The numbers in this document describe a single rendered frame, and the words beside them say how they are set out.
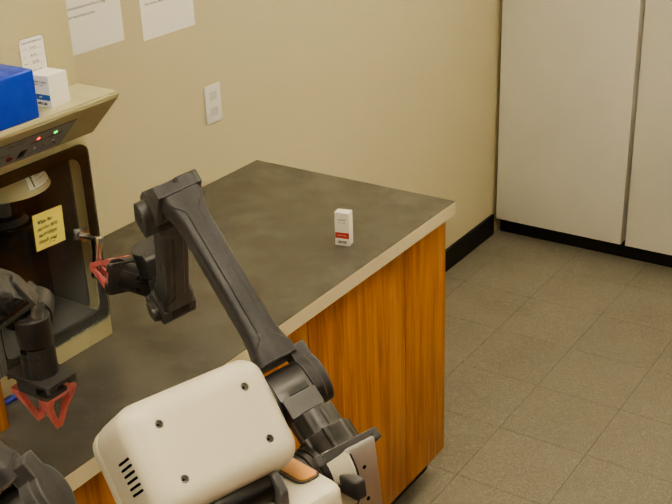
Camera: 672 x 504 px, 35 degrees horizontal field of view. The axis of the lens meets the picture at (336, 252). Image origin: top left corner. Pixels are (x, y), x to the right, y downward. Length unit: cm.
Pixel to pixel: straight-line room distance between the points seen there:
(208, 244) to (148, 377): 67
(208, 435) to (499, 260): 362
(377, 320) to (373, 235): 22
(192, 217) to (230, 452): 45
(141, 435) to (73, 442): 79
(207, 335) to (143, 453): 109
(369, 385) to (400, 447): 33
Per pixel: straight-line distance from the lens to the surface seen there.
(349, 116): 386
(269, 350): 159
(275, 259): 271
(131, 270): 218
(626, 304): 456
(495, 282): 467
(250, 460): 135
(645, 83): 463
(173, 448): 132
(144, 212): 174
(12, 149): 205
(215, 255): 164
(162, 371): 228
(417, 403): 319
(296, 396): 156
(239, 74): 332
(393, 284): 287
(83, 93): 216
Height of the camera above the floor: 209
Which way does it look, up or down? 25 degrees down
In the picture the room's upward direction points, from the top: 2 degrees counter-clockwise
